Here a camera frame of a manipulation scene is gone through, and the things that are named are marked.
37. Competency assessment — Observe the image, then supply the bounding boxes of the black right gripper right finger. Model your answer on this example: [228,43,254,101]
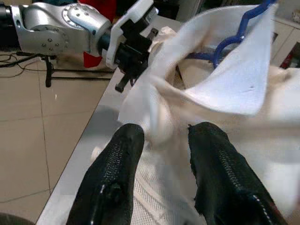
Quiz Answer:
[188,121,289,225]

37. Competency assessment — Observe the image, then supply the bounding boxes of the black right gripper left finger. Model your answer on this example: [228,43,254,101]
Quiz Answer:
[67,123,145,225]

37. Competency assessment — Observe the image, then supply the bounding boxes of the white polo shirt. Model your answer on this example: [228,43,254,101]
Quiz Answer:
[90,0,300,225]

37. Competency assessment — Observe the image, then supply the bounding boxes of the blue plastic hanger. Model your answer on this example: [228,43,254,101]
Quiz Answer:
[187,0,278,70]

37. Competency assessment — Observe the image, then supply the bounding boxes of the red polo shirt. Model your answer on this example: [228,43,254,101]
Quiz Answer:
[78,0,118,69]

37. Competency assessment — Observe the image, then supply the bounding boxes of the white glass door cabinet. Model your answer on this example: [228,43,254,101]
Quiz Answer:
[269,17,300,70]

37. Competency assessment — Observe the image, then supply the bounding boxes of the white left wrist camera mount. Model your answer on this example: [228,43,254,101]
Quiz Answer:
[105,0,160,71]

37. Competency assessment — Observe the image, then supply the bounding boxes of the black floor cable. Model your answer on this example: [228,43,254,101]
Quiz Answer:
[0,52,39,69]

